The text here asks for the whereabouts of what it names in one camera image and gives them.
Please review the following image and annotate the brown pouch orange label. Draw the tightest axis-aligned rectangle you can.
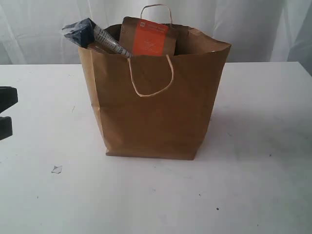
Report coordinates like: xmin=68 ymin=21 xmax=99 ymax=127
xmin=119 ymin=17 xmax=178 ymax=56

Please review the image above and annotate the brown paper bag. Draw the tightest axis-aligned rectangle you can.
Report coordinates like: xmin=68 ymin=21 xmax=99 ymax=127
xmin=78 ymin=3 xmax=232 ymax=161

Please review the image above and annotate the small clear plastic scrap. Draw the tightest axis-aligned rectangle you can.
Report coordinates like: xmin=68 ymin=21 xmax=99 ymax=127
xmin=51 ymin=166 xmax=62 ymax=174

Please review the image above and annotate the spaghetti packet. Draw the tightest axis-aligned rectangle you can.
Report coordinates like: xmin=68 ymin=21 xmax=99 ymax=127
xmin=61 ymin=18 xmax=132 ymax=58

